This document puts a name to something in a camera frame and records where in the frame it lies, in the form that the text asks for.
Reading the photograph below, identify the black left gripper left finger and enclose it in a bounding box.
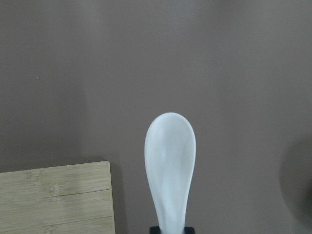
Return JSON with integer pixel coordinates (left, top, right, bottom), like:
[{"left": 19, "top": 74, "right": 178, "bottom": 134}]
[{"left": 149, "top": 226, "right": 160, "bottom": 234}]

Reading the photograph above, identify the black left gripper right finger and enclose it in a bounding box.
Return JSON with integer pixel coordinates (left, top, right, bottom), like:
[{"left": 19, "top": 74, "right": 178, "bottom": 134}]
[{"left": 184, "top": 227, "right": 195, "bottom": 234}]

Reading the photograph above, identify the white ceramic spoon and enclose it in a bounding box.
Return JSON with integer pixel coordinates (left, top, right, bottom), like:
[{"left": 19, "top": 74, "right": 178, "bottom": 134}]
[{"left": 144, "top": 112, "right": 196, "bottom": 234}]

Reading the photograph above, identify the wooden cutting board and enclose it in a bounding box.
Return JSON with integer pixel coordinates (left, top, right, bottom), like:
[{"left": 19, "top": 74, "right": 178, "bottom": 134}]
[{"left": 0, "top": 161, "right": 115, "bottom": 234}]

